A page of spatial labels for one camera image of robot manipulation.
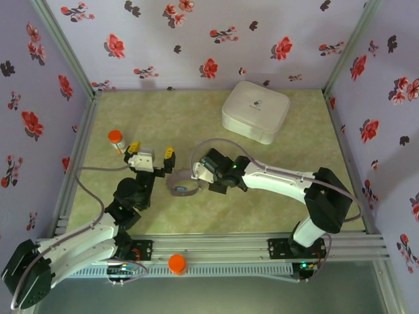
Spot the orange-capped labelled bottle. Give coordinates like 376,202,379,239
107,130,129,155

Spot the white zip case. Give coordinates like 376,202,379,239
221,80,291,145

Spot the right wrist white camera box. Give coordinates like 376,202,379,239
191,161,219,184

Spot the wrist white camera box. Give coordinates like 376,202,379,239
191,161,219,184
126,147,155,173

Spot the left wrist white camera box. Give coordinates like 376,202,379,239
126,147,155,173

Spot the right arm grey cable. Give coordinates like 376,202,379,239
191,139,364,282

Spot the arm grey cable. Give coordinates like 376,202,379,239
10,163,148,310
191,139,364,282

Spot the left arm grey cable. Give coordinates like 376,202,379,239
10,163,148,310

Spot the aluminium side rail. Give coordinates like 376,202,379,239
322,90,377,235
52,91,102,236

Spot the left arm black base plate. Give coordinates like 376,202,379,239
94,239,154,262

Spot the aluminium mounting rail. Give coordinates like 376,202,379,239
31,232,392,262

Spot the orange knob on rail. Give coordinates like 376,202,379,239
168,253,188,276

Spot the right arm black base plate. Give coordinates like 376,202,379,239
267,237,328,261

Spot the grey slotted cable duct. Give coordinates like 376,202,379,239
44,264,294,279

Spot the aluminium frame post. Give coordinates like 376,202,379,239
29,0,102,99
322,0,384,99

